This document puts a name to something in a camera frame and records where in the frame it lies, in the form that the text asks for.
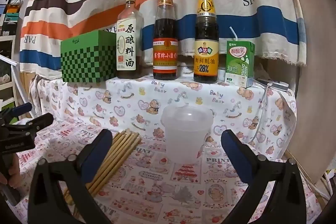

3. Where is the yellow-label oyster sauce bottle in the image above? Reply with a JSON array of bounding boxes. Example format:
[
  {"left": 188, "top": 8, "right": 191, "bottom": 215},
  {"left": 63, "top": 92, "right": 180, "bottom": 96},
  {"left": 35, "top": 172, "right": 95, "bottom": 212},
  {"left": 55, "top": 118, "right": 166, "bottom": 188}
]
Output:
[{"left": 193, "top": 0, "right": 219, "bottom": 83}]

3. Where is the person's left hand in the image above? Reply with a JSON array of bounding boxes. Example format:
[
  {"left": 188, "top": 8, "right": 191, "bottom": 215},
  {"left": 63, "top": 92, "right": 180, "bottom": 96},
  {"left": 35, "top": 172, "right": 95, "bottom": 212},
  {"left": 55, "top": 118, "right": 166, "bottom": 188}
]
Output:
[{"left": 0, "top": 154, "right": 21, "bottom": 185}]

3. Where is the bundle of wooden chopsticks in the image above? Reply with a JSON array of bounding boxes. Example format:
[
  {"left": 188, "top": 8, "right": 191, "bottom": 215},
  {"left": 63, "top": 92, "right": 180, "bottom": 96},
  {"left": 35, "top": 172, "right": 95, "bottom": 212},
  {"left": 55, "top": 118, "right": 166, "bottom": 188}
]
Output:
[{"left": 63, "top": 129, "right": 142, "bottom": 214}]

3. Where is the stack of storage boxes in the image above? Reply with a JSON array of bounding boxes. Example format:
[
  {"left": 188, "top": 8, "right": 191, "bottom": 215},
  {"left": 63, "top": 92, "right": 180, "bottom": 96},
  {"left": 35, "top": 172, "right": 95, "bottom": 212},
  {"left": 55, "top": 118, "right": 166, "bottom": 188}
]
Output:
[{"left": 0, "top": 0, "right": 32, "bottom": 37}]

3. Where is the white metal rack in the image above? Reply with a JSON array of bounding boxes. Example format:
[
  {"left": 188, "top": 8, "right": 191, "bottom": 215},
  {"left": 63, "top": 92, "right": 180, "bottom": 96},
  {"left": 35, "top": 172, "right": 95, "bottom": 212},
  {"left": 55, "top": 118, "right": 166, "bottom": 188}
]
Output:
[{"left": 0, "top": 55, "right": 24, "bottom": 106}]

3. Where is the green checkered box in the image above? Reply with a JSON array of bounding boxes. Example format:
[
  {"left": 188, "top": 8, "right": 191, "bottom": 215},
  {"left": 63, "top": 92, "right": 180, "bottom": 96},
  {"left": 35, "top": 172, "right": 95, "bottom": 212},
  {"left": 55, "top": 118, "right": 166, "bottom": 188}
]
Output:
[{"left": 61, "top": 30, "right": 118, "bottom": 83}]

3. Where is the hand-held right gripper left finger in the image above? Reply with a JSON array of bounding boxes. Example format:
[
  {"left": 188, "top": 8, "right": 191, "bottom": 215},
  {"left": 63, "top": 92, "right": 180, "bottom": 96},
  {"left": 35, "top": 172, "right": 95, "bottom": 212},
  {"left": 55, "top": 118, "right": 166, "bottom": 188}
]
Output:
[{"left": 28, "top": 129, "right": 113, "bottom": 224}]

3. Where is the white power strip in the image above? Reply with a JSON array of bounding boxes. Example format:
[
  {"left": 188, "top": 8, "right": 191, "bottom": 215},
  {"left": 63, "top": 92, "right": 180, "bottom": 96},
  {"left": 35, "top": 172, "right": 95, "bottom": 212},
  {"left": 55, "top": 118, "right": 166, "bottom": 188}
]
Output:
[{"left": 256, "top": 78, "right": 289, "bottom": 90}]

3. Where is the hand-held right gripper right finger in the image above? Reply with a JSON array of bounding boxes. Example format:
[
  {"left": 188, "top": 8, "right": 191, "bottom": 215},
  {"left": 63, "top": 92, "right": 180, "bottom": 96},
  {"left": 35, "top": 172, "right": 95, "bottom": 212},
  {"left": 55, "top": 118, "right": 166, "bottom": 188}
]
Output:
[{"left": 221, "top": 130, "right": 311, "bottom": 224}]

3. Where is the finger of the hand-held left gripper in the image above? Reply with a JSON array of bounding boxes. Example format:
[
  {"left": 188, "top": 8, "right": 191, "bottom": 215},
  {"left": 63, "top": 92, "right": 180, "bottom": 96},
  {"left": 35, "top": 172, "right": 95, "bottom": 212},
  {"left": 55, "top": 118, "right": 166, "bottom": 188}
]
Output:
[
  {"left": 8, "top": 112, "right": 54, "bottom": 135},
  {"left": 0, "top": 103, "right": 32, "bottom": 119}
]

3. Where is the white cable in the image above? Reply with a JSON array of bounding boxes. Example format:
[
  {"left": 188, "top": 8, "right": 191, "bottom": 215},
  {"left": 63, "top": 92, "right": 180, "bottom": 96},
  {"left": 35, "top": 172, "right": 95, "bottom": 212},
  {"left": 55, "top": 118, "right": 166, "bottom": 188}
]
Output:
[{"left": 256, "top": 82, "right": 272, "bottom": 140}]

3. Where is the green milk drink carton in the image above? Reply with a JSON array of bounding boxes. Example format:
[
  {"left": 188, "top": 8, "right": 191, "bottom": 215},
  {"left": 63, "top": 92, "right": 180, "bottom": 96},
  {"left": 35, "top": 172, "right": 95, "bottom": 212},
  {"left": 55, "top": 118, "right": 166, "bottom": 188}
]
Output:
[{"left": 225, "top": 40, "right": 256, "bottom": 88}]

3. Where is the red-capped sesame oil bottle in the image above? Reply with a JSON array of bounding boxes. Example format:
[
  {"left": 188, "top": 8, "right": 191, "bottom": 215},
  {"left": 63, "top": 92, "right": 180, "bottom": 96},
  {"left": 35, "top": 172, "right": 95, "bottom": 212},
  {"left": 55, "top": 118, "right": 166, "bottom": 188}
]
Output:
[{"left": 153, "top": 0, "right": 178, "bottom": 81}]

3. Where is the bear-printed tablecloth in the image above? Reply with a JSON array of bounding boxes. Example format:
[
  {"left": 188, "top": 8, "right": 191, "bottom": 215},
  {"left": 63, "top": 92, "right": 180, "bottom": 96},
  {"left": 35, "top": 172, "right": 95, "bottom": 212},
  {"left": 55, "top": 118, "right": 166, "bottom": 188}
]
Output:
[{"left": 16, "top": 74, "right": 323, "bottom": 224}]

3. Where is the translucent plastic cup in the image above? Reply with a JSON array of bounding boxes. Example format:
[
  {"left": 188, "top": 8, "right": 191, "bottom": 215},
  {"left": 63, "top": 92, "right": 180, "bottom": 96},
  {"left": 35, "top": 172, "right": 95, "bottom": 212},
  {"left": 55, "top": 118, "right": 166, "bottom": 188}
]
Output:
[{"left": 161, "top": 105, "right": 214, "bottom": 165}]

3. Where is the beige wooden board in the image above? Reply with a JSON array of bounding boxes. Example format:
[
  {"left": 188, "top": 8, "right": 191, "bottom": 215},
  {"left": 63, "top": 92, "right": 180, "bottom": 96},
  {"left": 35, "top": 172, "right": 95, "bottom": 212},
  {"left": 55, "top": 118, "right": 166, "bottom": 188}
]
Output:
[{"left": 286, "top": 0, "right": 336, "bottom": 182}]

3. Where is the clear cooking wine bottle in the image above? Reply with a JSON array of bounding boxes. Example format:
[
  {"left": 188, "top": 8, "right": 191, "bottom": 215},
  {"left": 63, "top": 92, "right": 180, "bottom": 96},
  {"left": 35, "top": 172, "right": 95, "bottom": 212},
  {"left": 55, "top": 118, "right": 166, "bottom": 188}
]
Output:
[{"left": 116, "top": 0, "right": 145, "bottom": 79}]

